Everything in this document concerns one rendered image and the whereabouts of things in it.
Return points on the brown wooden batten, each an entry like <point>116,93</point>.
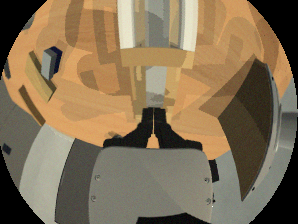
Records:
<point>30,106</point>

